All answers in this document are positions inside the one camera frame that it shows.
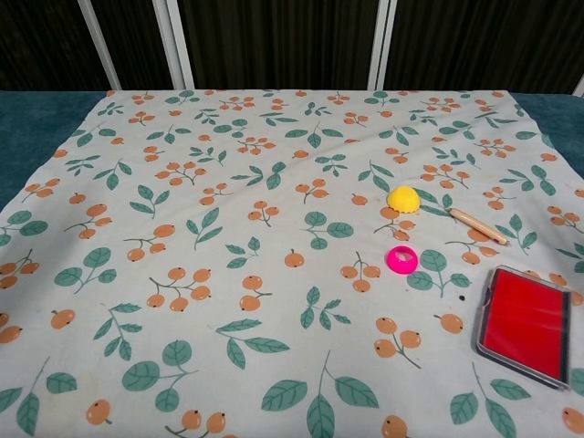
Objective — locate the red ink pad case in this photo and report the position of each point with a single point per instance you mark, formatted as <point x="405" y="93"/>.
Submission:
<point x="524" y="324"/>

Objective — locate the wooden stick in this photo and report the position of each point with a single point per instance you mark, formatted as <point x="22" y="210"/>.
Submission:
<point x="479" y="226"/>

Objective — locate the yellow dome toy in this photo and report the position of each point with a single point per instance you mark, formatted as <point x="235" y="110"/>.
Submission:
<point x="403" y="198"/>

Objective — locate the floral printed tablecloth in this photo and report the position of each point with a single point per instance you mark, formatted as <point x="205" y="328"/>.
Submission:
<point x="228" y="237"/>

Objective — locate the white double frame post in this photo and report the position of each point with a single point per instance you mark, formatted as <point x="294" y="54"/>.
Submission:
<point x="175" y="45"/>

